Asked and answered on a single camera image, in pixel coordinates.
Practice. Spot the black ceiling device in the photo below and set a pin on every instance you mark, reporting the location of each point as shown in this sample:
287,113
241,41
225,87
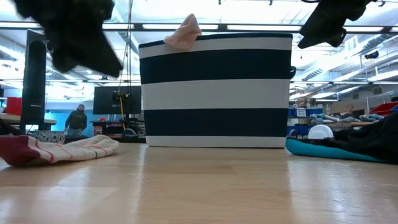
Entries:
372,55

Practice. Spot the white sock with red toe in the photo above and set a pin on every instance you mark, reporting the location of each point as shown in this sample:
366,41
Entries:
77,149

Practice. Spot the black tower speaker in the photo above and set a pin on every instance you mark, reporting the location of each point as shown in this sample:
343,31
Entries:
33,93

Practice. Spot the white round object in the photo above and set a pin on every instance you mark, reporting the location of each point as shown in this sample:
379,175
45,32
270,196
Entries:
320,132

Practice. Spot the teal cloth item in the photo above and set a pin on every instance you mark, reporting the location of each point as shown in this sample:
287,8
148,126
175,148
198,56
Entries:
317,151

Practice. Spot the black overhead beam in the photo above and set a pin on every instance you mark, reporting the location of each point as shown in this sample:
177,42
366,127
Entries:
222,27

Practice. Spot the grey patterned object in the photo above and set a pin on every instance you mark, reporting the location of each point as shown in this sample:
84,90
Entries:
49,137

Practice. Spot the navy white striped fabric bin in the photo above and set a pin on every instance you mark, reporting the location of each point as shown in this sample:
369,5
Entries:
214,93

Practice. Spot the pale pink garment with tag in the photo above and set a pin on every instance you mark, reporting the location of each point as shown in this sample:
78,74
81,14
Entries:
183,35

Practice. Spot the person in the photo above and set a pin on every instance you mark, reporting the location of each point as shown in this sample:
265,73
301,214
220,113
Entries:
76,121

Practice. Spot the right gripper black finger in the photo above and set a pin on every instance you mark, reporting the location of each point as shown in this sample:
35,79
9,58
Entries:
337,37
315,32

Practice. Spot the black monitor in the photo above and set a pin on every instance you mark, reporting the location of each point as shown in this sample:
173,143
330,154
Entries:
105,99

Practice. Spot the tan desk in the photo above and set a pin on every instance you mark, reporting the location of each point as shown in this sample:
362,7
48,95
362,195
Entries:
9,118

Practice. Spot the red storage bin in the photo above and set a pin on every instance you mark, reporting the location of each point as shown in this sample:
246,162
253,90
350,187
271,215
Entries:
384,109

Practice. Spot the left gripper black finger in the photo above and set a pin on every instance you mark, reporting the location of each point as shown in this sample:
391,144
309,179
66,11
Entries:
66,59
105,60

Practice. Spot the red box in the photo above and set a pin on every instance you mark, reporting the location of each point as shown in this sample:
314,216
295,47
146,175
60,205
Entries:
14,105

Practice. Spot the dark green button shirt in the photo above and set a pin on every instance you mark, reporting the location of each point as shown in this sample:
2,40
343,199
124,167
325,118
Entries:
373,140

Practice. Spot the blue storage bin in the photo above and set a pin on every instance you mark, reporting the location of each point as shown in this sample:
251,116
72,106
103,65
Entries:
308,112

